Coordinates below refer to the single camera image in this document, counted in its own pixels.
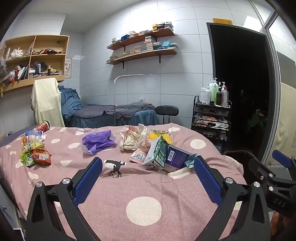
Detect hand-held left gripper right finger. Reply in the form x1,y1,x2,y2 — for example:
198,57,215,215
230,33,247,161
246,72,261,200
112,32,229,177
193,156,271,241

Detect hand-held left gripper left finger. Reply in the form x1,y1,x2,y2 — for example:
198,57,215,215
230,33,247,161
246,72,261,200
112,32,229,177
26,157,103,241

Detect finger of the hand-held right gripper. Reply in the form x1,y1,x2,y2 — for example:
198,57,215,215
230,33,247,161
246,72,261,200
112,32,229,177
248,158,296,187
272,150,296,180

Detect black trash bin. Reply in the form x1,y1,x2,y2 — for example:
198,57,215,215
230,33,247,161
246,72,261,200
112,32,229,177
224,151,255,184

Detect white paper bag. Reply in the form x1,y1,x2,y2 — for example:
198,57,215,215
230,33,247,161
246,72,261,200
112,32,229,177
119,124,148,151

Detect yellow foam fruit net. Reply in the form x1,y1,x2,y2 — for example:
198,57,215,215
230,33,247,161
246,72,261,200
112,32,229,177
149,132,173,144

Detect teal crumpled tissue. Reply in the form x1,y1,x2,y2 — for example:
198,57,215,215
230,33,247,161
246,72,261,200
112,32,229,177
184,153,198,168

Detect cream paper strip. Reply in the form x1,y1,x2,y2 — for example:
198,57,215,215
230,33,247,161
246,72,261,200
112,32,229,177
167,167,193,179

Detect purple carton box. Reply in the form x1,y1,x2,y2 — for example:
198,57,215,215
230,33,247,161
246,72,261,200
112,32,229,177
165,144,193,173

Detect purple plastic bag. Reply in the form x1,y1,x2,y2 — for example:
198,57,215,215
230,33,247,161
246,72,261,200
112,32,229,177
81,130,117,156

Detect potted plant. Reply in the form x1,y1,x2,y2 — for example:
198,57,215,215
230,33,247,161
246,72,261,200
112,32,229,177
247,109,269,135

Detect pink polka-dot blanket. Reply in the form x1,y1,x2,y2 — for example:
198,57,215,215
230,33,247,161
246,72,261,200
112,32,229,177
0,125,247,241

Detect orange snack packet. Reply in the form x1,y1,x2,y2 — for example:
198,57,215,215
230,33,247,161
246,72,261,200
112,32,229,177
32,148,52,165

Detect pink snack packet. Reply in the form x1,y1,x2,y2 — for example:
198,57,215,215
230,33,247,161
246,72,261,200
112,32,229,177
129,139,153,164

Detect green milk carton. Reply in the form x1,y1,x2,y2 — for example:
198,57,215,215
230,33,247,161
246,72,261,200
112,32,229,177
143,136,169,171

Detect white crumpled tissue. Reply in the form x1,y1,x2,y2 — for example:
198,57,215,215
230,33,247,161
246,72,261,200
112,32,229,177
167,126,183,135

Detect green snack packet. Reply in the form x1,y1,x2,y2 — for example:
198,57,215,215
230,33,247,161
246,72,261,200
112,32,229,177
20,152,37,167

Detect yellow-green snack packet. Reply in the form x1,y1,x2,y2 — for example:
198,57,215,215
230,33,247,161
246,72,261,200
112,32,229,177
22,142,45,153

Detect black mesh trolley cart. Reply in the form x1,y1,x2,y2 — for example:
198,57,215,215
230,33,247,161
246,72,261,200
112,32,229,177
191,95,232,153

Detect red instant noodle cup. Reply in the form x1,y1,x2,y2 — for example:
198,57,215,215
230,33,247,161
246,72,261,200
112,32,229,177
35,120,51,132

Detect crushed clear plastic bottle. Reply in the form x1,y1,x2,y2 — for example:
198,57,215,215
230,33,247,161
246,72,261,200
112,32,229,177
23,129,46,145

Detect blue covered massage bed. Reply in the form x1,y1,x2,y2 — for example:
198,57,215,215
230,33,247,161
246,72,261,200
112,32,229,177
63,102,160,129

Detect grey blanket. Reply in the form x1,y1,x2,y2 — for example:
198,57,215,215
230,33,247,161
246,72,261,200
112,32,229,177
74,102,156,119

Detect clear bottle red cap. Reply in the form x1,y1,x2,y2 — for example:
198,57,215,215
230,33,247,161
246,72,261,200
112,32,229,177
221,87,229,107

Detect black stool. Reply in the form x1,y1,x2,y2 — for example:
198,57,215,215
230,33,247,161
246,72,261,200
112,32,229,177
155,105,179,125

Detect blue bedding pile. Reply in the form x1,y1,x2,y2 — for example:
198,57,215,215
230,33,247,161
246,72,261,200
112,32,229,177
58,85,84,119

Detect green bottle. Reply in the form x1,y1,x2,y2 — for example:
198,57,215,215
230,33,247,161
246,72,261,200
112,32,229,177
210,84,218,106

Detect glass door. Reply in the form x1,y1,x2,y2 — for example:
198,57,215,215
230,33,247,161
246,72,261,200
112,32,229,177
251,0,296,164

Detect cream towel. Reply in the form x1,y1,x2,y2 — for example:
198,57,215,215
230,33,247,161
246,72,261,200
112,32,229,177
32,77,65,128

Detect tall white pump bottle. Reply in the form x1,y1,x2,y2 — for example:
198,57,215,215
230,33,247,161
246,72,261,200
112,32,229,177
207,77,218,93

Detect white floor lamp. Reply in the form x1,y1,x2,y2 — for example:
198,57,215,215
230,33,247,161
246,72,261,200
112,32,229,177
114,74,154,127

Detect wooden cubby shelf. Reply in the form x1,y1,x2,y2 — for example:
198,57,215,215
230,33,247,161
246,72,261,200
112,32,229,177
0,35,70,93

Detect stacks of small boxes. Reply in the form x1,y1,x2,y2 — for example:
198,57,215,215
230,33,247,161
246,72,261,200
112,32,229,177
112,21,174,43

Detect white wall poster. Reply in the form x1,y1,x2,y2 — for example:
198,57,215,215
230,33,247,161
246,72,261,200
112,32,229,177
65,57,73,79

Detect wall shelves with boxes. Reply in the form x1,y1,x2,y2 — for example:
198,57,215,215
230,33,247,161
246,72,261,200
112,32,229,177
107,35,178,63

